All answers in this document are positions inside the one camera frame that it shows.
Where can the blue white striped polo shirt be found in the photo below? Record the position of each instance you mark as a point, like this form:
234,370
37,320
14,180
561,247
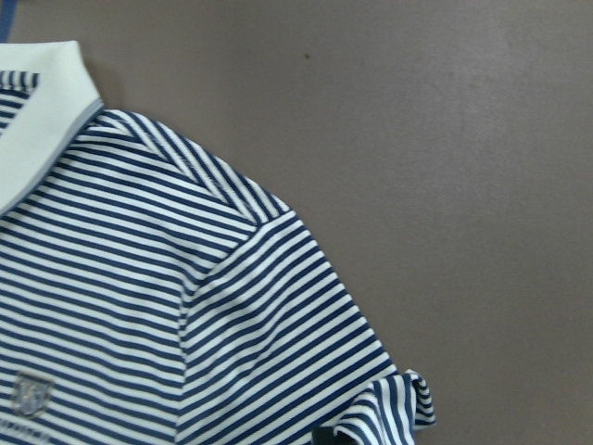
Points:
151,294

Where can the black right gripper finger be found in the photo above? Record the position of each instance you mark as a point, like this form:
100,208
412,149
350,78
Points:
324,436

